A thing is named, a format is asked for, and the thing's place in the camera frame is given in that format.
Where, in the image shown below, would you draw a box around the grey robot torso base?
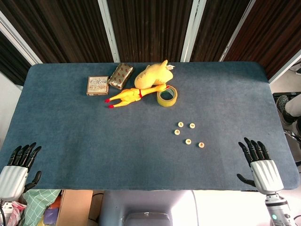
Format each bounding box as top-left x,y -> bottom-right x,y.
98,189 -> 200,226

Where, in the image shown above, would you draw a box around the brown printed card box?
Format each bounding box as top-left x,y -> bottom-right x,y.
86,75 -> 110,96

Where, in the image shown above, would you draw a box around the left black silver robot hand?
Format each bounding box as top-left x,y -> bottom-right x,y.
0,142 -> 42,202

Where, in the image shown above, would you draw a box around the dark person's shoe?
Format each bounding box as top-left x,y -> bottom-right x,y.
275,95 -> 294,123

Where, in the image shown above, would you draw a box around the pink plastic bag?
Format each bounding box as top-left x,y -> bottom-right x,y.
4,200 -> 28,226

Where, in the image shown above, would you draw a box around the green grid pattern cloth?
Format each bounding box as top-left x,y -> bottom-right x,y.
22,189 -> 61,226

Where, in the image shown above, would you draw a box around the blue felt table cloth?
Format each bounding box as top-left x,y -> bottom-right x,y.
0,61 -> 299,191

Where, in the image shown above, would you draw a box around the person's light trouser leg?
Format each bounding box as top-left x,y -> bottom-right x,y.
284,93 -> 301,123

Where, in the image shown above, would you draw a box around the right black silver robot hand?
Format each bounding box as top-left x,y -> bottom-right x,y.
236,137 -> 285,195

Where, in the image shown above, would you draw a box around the brown foil packet red print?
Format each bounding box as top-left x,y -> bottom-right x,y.
107,63 -> 134,90

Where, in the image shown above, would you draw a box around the white partition post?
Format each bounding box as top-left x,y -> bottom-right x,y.
0,10 -> 43,65
219,0 -> 256,62
268,48 -> 301,84
97,0 -> 121,63
180,0 -> 208,63

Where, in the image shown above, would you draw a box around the yellow rubber chicken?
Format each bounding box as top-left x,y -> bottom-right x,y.
104,84 -> 170,109

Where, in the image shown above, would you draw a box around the purple bag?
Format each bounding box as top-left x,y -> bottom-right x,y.
43,207 -> 59,226

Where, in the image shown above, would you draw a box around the yellow packing tape roll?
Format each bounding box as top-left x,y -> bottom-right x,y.
157,85 -> 179,107

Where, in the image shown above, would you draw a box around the yellow plush toy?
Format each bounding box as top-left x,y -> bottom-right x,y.
134,59 -> 176,88

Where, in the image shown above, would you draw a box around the brown cardboard box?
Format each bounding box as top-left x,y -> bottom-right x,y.
55,189 -> 94,226

